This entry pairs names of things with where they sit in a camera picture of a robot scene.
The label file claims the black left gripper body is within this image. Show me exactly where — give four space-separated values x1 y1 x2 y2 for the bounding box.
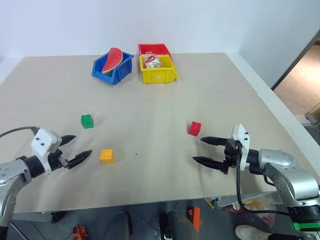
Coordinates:
47 143 70 172

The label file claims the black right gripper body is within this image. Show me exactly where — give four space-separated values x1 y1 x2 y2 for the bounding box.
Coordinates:
223 138 243 175

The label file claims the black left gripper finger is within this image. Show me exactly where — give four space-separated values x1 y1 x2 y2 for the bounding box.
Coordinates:
60 135 77 148
66 149 93 170

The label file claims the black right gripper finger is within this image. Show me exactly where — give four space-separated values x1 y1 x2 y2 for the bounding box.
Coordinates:
192 156 226 173
200 136 229 148

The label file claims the red toy block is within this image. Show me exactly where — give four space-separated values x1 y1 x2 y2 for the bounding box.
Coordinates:
187 121 203 137

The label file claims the green toy block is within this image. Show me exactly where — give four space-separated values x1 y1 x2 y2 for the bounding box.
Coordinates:
80 114 95 130

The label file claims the yellow toy block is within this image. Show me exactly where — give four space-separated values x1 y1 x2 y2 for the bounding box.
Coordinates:
99 148 116 166

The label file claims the snack bag pile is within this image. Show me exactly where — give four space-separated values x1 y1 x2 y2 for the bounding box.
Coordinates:
216 192 282 226

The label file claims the orange plastic part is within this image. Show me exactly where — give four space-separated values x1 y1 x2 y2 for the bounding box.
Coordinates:
188 206 203 234

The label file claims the small orange black device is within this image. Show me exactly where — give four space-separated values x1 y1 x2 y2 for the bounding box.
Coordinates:
72 224 89 240

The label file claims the white shoe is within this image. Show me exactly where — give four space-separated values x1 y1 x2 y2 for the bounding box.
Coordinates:
234 224 273 240

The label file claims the blue plastic bin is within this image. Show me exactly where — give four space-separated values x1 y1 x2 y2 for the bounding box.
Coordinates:
91 51 135 86

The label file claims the yellow plastic bin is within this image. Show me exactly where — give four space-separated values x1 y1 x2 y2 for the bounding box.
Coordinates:
138 54 181 85

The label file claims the toy watermelon slice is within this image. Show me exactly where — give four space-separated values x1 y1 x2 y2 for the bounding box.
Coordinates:
101 47 124 76

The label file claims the clear bag of toys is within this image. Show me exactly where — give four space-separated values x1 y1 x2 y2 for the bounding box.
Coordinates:
143 52 163 69

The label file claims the red plastic bin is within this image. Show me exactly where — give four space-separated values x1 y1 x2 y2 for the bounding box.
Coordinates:
137 43 174 60

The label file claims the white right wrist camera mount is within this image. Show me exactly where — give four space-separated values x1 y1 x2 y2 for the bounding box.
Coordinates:
230 123 251 172

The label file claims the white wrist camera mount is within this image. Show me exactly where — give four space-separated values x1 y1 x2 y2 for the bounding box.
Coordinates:
30 128 63 174
230 123 251 172

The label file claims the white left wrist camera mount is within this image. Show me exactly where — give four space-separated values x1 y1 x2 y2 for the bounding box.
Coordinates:
30 128 63 174

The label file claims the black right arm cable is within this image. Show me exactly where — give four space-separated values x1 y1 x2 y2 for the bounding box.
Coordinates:
235 151 291 215

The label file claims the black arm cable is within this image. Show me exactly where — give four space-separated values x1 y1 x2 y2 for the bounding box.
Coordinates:
0 126 40 139
235 151 291 215

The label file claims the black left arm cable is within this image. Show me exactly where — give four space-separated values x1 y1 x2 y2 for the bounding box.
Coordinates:
0 126 40 139

